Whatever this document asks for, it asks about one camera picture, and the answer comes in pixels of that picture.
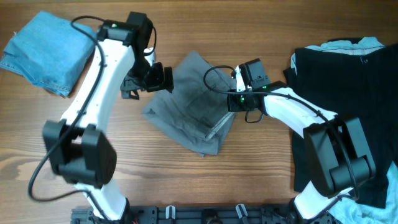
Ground grey shorts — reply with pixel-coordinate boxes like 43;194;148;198
142;51;235;157

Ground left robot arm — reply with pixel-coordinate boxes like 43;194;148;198
43;18;174;223

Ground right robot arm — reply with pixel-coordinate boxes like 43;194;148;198
227;82;376;223

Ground folded blue denim garment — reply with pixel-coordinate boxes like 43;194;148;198
1;11;95;96

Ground light blue garment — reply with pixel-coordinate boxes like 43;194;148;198
290;37;386;68

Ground black garment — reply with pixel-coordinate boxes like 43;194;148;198
283;44;397;208

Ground right white rail clip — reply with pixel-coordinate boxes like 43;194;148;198
235;203;248;219

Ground white rail clip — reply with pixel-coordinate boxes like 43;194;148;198
235;203;248;219
165;205;176;220

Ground left white rail clip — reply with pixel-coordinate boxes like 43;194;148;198
165;205;176;220

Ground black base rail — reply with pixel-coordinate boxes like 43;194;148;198
70;203;299;224

